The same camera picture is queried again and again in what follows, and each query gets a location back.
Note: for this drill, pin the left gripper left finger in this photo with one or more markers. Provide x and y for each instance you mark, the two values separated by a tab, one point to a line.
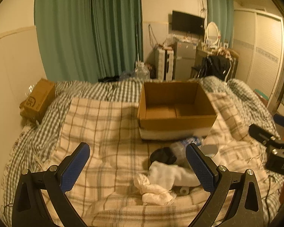
29	208

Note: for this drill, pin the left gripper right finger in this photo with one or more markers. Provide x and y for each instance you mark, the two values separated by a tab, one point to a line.
245	208

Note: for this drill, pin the small grey roll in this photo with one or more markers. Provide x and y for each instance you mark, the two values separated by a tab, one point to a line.
183	191

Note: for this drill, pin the blue label floss jar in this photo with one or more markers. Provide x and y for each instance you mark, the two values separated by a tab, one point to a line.
179	149

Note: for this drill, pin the white socks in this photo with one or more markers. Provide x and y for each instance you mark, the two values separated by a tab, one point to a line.
168	176

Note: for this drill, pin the white lace cloth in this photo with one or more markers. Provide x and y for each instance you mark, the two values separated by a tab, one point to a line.
152	194

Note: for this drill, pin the blue white tissue pack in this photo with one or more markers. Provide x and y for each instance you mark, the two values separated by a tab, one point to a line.
211	151

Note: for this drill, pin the green checked duvet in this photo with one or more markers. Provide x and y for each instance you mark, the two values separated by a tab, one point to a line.
36	144

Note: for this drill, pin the beige plaid blanket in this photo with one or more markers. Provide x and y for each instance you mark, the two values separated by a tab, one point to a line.
104	194

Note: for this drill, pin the wooden dressing table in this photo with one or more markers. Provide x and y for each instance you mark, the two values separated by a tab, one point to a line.
222	51

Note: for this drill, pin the black jacket on chair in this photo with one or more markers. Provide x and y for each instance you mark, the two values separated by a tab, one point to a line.
215	65

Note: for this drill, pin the white sliding wardrobe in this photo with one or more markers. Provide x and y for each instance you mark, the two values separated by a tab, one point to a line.
258	38

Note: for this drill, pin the brown SF cardboard box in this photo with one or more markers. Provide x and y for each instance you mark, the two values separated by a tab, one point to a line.
37	103

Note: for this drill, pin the open cardboard box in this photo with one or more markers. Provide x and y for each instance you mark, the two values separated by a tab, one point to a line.
174	106

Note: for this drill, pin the white oval vanity mirror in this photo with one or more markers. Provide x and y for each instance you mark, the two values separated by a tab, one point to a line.
212	34

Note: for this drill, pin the silver mini fridge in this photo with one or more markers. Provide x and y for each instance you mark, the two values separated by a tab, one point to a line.
184	59

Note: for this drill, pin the white suitcase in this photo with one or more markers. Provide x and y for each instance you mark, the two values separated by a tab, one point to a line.
164	63

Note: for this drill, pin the green curtain right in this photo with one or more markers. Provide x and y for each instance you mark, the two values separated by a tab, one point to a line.
221	12

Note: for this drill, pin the green curtain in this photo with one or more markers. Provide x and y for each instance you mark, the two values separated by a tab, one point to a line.
88	40
221	12

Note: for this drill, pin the large water jug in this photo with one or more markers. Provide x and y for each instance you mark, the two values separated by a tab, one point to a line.
141	71

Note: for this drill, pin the green curtain left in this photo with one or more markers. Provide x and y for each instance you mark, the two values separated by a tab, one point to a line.
88	40

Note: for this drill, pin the black wall television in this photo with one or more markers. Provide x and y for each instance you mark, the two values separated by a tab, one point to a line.
188	23

